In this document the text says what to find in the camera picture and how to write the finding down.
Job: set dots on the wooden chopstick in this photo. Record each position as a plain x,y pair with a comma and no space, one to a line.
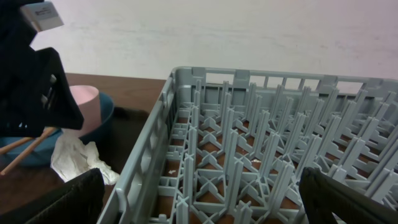
30,148
13,145

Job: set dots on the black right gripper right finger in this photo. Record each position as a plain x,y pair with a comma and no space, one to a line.
325,198

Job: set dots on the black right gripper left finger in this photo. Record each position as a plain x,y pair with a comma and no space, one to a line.
79,200

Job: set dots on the pink cup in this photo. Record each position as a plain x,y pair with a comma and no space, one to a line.
88,100

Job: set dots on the grey dishwasher rack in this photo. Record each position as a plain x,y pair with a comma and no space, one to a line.
226,145

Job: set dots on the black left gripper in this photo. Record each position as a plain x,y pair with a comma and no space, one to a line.
34,90

